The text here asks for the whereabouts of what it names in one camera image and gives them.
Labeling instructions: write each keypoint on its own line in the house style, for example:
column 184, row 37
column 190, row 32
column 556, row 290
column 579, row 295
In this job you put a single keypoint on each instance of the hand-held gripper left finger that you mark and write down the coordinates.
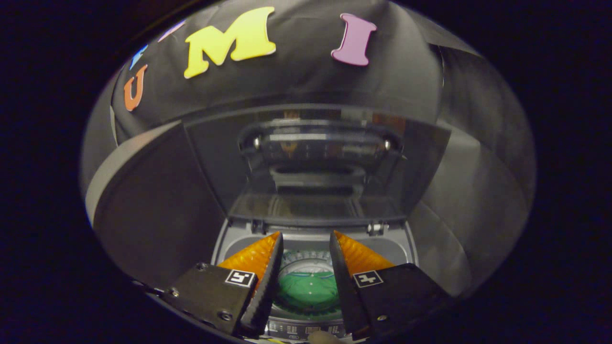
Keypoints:
column 270, row 286

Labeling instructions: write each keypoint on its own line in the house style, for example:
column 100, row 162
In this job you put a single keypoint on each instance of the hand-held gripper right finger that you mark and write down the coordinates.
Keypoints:
column 340, row 286

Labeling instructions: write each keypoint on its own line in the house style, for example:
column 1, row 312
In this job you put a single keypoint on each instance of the green shirt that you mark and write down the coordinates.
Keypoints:
column 306, row 291

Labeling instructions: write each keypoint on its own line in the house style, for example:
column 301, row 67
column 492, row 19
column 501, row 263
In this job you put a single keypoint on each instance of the dark washing machine lid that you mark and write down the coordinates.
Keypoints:
column 215, row 162

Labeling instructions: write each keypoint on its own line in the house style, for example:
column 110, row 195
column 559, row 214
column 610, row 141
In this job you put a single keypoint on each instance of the beige cabinet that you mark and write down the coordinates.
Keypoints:
column 158, row 215

